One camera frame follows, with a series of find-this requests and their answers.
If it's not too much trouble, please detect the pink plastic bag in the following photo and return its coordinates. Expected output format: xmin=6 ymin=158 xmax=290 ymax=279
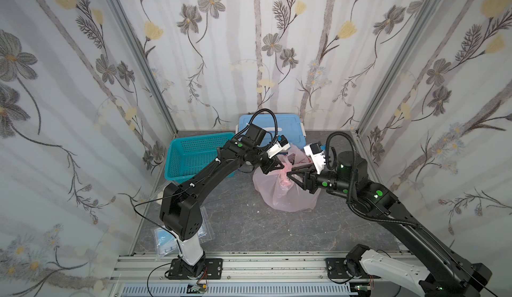
xmin=253 ymin=144 xmax=319 ymax=212

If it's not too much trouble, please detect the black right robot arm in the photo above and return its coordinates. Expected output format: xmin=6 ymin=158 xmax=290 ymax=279
xmin=287 ymin=151 xmax=492 ymax=296

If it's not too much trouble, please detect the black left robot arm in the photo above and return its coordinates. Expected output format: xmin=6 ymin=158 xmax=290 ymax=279
xmin=159 ymin=124 xmax=290 ymax=272

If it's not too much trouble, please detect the blue lidded storage box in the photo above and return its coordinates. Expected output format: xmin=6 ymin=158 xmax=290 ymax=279
xmin=252 ymin=113 xmax=306 ymax=148

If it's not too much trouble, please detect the teal plastic basket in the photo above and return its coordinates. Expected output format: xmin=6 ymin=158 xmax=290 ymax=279
xmin=164 ymin=132 xmax=235 ymax=184

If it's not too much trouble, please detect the packet of blue face masks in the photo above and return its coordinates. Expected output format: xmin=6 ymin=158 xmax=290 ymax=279
xmin=153 ymin=220 xmax=214 ymax=257

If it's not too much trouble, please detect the small green circuit board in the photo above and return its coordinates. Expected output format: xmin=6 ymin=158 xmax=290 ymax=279
xmin=187 ymin=284 xmax=207 ymax=294

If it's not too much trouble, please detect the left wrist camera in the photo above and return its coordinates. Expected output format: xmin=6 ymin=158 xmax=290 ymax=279
xmin=267 ymin=136 xmax=291 ymax=158

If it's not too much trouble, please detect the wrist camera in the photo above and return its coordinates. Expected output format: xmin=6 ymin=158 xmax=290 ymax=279
xmin=303 ymin=142 xmax=326 ymax=174
xmin=267 ymin=136 xmax=291 ymax=158

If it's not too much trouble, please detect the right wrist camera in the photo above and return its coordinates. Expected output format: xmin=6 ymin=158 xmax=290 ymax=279
xmin=303 ymin=142 xmax=326 ymax=174

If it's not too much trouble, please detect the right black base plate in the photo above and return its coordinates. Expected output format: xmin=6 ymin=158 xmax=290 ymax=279
xmin=325 ymin=258 xmax=370 ymax=280

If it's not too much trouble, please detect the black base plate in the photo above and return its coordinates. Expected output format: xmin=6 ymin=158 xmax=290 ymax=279
xmin=325 ymin=258 xmax=370 ymax=280
xmin=165 ymin=258 xmax=223 ymax=280

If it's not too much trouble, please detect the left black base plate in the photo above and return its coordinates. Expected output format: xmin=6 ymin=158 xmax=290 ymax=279
xmin=165 ymin=258 xmax=223 ymax=280

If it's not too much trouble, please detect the aluminium mounting rail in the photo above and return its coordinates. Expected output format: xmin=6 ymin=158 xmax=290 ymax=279
xmin=107 ymin=251 xmax=441 ymax=296

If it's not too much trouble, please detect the white slotted cable duct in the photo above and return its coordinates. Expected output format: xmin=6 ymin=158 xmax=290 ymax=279
xmin=117 ymin=282 xmax=358 ymax=296

